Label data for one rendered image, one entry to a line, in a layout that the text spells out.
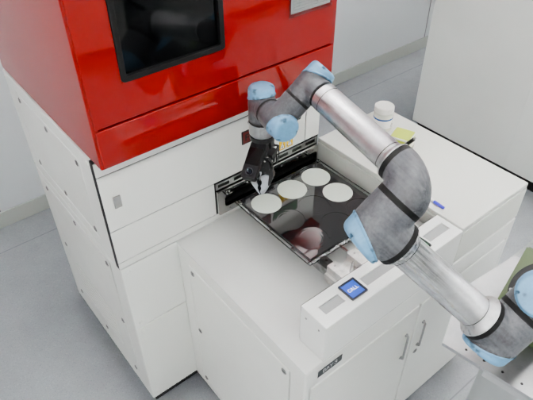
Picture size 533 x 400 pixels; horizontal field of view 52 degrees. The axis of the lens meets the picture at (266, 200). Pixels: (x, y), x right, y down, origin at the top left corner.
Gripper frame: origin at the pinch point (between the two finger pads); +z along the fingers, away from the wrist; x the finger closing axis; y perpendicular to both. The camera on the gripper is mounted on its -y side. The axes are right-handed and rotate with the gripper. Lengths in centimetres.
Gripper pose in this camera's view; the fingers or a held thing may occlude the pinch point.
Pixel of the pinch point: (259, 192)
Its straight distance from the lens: 168.1
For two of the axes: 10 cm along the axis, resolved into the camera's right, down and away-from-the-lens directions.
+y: 3.8, -6.0, 7.0
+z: 0.1, 7.6, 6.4
